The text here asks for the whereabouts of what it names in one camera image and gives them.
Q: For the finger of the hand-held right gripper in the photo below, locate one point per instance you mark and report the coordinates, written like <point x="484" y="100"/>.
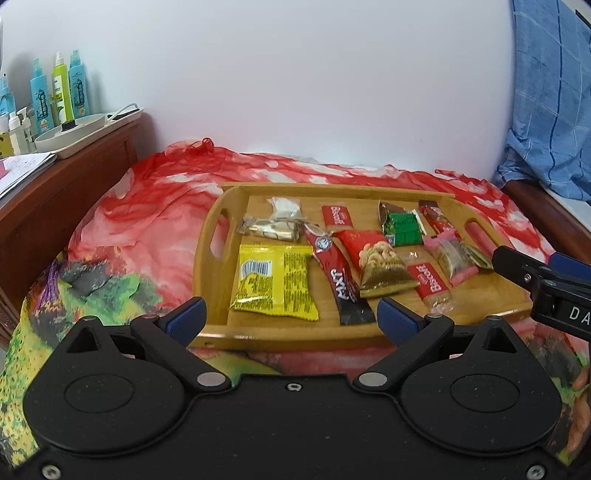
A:
<point x="517" y="265"/>
<point x="572" y="270"/>

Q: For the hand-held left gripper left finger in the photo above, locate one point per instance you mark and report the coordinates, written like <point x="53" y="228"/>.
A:
<point x="184" y="318"/>

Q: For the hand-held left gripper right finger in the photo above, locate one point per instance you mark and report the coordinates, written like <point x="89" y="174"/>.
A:
<point x="398" y="319"/>

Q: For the red biscuit packet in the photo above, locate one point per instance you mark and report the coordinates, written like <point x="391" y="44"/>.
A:
<point x="429" y="281"/>
<point x="338" y="217"/>

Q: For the red and gold nut packet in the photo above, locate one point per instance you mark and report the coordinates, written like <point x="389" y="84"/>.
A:
<point x="378" y="263"/>

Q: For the pink snack packet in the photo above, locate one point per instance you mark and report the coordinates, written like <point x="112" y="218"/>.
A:
<point x="450" y="261"/>

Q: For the red and black stick packet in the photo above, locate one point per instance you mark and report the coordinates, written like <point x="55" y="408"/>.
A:
<point x="337" y="277"/>

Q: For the dark brown and red bar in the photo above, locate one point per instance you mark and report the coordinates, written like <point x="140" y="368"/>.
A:
<point x="441" y="221"/>

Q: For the green snack packet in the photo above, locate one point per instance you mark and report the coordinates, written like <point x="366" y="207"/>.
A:
<point x="406" y="228"/>

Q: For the wooden tray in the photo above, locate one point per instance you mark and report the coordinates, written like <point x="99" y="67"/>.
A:
<point x="277" y="330"/>

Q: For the yellow snack packet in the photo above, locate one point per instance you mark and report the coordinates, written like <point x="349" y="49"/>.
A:
<point x="272" y="281"/>

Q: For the brown chocolate packet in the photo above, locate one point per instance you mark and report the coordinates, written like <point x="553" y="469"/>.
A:
<point x="385" y="212"/>

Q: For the gold foil snack packet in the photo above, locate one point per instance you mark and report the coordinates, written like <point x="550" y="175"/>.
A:
<point x="270" y="228"/>

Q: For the clear packet of white candy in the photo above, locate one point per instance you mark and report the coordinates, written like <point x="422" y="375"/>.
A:
<point x="286" y="207"/>

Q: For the person's right hand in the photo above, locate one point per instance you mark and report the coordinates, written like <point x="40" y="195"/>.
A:
<point x="581" y="434"/>

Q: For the colourful printed blanket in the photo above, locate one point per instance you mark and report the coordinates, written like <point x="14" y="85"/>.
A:
<point x="152" y="221"/>

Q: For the wooden nightstand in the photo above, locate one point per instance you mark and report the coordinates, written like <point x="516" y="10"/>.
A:
<point x="78" y="184"/>

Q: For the blue plaid cloth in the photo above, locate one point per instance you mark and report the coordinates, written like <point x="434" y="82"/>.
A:
<point x="549" y="92"/>

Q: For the white plastic tray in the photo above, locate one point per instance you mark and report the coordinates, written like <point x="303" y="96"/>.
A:
<point x="78" y="134"/>

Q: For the stack of papers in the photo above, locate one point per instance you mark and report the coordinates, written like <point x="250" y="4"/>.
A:
<point x="23" y="173"/>

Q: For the tall teal spray bottle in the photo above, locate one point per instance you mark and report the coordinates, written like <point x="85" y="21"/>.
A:
<point x="78" y="87"/>
<point x="40" y="101"/>

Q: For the yellow-green spray bottle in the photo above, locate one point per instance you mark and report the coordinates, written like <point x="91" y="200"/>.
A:
<point x="60" y="94"/>

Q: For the small teal spray bottle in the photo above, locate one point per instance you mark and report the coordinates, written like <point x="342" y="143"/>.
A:
<point x="7" y="97"/>

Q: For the dark wooden bed frame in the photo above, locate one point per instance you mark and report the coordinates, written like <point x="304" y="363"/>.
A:
<point x="545" y="221"/>

